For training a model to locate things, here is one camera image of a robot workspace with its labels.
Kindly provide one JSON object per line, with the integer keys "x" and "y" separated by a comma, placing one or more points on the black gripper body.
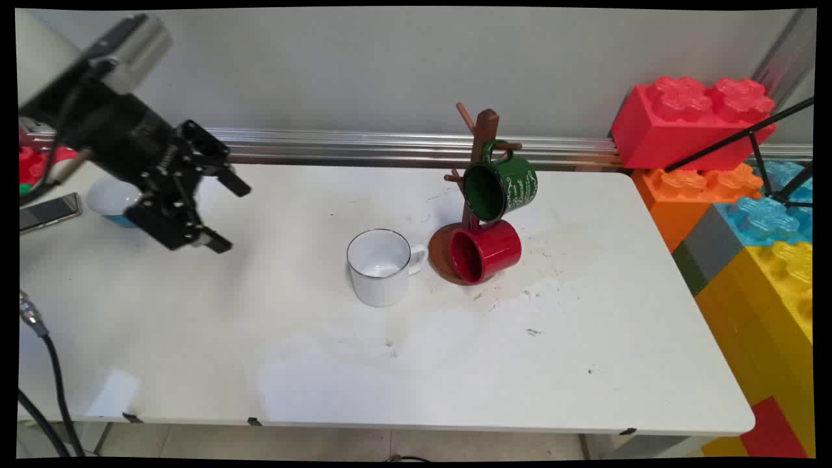
{"x": 123, "y": 136}

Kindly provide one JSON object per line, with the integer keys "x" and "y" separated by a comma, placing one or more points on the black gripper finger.
{"x": 208, "y": 156}
{"x": 172, "y": 221}

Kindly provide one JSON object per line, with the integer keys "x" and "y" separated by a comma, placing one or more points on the green enamel mug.
{"x": 517, "y": 182}

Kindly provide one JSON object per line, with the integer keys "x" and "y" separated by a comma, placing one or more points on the blue bowl white inside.
{"x": 110, "y": 198}

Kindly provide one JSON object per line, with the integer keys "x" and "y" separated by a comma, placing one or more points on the flat red toy block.
{"x": 36, "y": 166}

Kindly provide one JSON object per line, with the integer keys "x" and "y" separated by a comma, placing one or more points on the black smartphone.
{"x": 49, "y": 211}

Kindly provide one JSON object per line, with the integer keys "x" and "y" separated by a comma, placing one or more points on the white enamel mug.
{"x": 380, "y": 286}

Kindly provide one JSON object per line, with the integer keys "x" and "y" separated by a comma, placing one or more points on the brown wooden mug tree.
{"x": 484, "y": 127}

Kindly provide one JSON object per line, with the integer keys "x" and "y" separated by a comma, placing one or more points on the red enamel mug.
{"x": 497, "y": 250}

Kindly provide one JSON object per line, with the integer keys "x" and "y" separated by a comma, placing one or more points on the big red toy brick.
{"x": 676, "y": 133}

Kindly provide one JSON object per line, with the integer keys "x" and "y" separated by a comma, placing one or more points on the big orange toy brick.
{"x": 676, "y": 208}

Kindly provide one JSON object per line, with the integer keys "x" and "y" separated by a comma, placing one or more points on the big grey toy brick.
{"x": 712, "y": 250}

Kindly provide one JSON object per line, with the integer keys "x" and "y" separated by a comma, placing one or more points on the black tripod stand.
{"x": 754, "y": 140}

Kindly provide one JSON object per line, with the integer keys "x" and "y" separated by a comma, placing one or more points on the big light blue toy brick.
{"x": 760, "y": 221}

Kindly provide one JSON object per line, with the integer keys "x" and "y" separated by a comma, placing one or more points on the big yellow toy brick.
{"x": 760, "y": 325}

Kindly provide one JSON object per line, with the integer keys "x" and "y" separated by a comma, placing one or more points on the slanted aluminium profile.
{"x": 783, "y": 55}

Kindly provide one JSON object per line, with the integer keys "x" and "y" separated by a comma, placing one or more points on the small red toy brick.
{"x": 773, "y": 432}

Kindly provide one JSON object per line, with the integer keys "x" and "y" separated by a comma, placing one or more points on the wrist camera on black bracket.
{"x": 133, "y": 55}

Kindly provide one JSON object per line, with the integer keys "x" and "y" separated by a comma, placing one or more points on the aluminium wall rail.
{"x": 364, "y": 146}

